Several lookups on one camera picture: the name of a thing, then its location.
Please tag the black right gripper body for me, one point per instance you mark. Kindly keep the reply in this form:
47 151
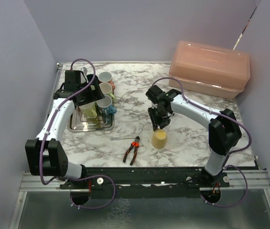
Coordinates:
162 117

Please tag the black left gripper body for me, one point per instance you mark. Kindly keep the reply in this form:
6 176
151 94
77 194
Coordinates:
86 96

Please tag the blue dotted mug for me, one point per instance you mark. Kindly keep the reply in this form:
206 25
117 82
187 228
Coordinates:
106 107

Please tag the light green mug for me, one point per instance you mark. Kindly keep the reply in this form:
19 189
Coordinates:
106 88

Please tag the lime green faceted mug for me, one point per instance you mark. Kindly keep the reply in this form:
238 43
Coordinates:
89 110

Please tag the pink terracotta mug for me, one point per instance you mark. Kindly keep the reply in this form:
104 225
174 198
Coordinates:
106 77

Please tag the yellow mug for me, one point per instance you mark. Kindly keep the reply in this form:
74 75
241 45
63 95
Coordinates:
159 139

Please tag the dark teal mug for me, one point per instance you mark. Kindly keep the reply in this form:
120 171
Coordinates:
89 77

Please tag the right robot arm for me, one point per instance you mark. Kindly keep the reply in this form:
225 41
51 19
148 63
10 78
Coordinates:
223 131

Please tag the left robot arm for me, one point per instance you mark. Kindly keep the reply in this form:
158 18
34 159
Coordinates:
45 154

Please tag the steel tray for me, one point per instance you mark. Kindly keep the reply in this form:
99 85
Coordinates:
79 123

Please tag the pink plastic storage box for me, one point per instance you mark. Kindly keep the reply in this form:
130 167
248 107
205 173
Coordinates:
209 69

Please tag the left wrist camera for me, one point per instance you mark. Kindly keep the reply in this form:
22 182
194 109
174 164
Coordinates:
84 70

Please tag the clear handle screwdriver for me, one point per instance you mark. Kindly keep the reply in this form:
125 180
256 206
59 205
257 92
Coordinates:
121 138

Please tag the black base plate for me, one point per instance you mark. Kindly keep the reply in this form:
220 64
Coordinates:
126 182

